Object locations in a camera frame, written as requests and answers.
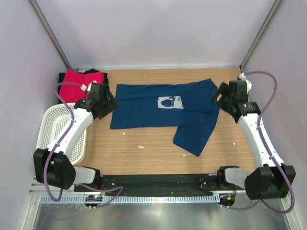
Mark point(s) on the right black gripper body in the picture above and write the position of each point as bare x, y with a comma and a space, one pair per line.
224, 104

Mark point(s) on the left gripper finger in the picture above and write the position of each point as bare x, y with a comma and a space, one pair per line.
112, 102
103, 110

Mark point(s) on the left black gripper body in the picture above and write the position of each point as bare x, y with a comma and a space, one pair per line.
103, 101

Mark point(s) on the blue printed t-shirt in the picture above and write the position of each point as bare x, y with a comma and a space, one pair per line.
185, 106

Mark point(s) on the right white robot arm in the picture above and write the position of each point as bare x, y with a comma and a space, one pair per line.
271, 177

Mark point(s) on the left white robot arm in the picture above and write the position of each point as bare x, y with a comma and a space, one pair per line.
52, 163

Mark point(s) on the folded pink t-shirt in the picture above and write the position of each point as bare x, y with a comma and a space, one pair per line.
74, 86

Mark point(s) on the folded black t-shirt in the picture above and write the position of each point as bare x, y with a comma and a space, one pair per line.
105, 76

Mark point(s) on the white perforated plastic basket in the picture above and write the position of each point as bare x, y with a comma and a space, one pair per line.
54, 120

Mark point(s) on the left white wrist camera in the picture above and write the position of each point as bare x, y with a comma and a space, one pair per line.
86, 86

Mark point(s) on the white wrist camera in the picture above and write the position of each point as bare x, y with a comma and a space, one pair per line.
86, 86
242, 77

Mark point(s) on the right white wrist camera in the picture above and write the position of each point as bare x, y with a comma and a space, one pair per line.
242, 77

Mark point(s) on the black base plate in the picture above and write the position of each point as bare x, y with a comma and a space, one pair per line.
166, 185

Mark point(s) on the white slotted cable duct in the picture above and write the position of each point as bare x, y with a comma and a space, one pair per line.
87, 199

